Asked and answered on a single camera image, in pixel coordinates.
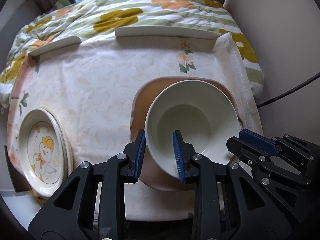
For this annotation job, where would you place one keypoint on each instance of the duck pattern cream plate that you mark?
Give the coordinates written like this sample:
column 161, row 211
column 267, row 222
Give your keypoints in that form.
column 40, row 151

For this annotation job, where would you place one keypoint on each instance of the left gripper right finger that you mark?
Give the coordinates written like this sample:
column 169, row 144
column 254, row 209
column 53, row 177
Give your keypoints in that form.
column 229, row 204

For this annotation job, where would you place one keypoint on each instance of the pink handled plate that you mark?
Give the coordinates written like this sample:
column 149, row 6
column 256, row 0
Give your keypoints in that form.
column 152, row 175

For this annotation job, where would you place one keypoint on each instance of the cream bowl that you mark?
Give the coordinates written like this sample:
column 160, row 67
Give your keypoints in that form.
column 202, row 113

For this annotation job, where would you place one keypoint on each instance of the floral striped quilt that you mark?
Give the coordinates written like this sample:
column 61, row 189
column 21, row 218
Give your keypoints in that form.
column 93, row 20

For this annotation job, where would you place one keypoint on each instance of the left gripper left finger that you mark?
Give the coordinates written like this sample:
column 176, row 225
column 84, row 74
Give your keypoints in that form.
column 90, row 202

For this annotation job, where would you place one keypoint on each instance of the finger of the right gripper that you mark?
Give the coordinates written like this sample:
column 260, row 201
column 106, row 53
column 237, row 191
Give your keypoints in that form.
column 259, row 142
column 247, row 153

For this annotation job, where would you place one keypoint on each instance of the cream patterned tablecloth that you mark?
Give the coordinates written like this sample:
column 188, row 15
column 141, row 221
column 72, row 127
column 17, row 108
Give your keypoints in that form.
column 91, row 87

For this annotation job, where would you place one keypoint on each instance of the white tray rail left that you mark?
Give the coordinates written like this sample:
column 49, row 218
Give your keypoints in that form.
column 65, row 42

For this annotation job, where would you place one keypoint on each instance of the white tray rail right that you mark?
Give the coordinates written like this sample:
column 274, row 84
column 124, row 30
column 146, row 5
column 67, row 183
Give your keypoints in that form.
column 165, row 31

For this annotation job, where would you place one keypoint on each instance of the white tray rail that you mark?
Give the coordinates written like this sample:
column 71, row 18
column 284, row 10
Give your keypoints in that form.
column 65, row 42
column 165, row 31

